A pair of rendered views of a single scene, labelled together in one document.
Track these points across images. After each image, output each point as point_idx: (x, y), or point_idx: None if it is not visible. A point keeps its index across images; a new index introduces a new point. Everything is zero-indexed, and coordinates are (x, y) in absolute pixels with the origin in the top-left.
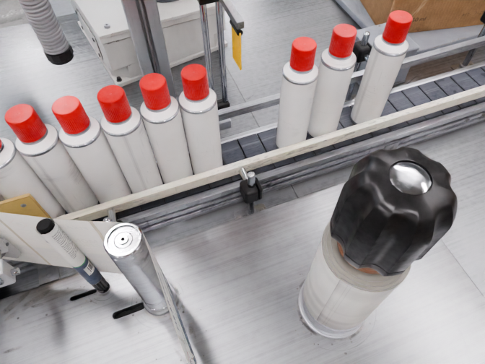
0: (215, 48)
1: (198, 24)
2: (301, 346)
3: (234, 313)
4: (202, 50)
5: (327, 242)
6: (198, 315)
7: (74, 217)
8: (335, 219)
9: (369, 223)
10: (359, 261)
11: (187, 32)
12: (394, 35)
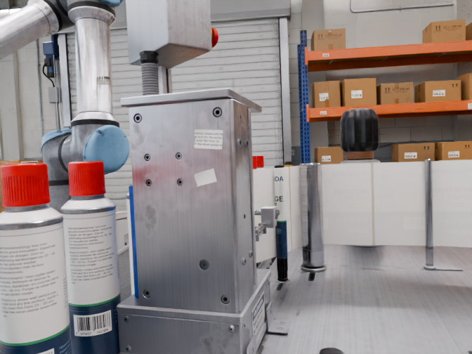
0: (126, 247)
1: (118, 225)
2: (380, 249)
3: (345, 256)
4: (120, 248)
5: (352, 161)
6: (337, 263)
7: None
8: (353, 134)
9: (366, 115)
10: (371, 139)
11: None
12: (261, 162)
